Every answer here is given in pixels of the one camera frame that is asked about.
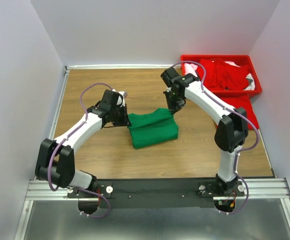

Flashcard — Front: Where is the white pink t shirt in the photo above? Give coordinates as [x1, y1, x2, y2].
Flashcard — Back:
[184, 63, 198, 77]

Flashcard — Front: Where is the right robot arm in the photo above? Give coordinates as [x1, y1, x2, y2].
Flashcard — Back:
[161, 67, 248, 195]

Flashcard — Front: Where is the green t shirt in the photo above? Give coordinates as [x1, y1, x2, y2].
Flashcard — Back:
[128, 108, 179, 149]

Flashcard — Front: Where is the folded red t shirt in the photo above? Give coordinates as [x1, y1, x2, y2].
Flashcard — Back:
[218, 93, 260, 129]

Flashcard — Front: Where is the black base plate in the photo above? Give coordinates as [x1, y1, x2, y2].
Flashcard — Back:
[67, 177, 245, 212]

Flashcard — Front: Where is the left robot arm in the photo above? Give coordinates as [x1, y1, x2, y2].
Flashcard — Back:
[34, 89, 131, 192]

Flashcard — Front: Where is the red t shirt in bin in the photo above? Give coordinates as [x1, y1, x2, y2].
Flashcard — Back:
[200, 58, 250, 91]

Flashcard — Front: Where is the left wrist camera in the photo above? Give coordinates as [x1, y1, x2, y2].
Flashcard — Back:
[118, 91, 128, 99]

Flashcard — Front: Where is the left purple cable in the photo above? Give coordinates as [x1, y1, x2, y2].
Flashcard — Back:
[47, 82, 118, 219]

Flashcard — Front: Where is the red plastic bin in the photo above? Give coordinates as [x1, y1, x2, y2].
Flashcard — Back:
[180, 54, 262, 97]

